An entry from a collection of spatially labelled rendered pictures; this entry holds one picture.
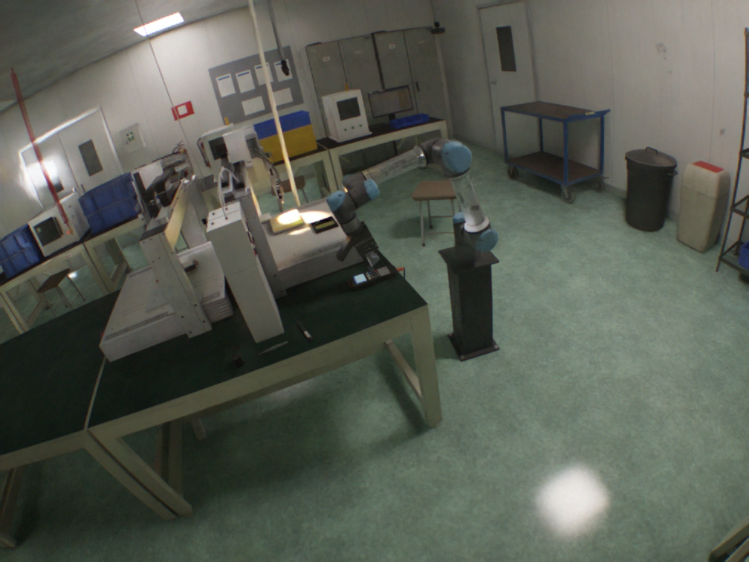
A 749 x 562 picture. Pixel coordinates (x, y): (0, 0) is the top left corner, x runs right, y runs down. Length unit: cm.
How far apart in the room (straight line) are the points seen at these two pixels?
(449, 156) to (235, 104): 461
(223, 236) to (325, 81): 444
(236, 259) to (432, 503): 126
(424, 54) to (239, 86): 271
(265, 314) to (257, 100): 468
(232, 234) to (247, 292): 22
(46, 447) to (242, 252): 120
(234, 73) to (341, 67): 150
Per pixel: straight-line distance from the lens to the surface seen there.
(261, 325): 145
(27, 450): 194
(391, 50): 587
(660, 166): 347
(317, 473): 195
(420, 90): 605
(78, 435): 172
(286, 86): 589
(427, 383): 170
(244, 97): 584
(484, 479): 180
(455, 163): 154
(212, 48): 589
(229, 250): 131
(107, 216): 458
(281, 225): 203
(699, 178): 341
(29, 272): 500
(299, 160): 412
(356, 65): 568
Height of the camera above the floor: 161
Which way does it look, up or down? 32 degrees down
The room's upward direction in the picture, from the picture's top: 13 degrees counter-clockwise
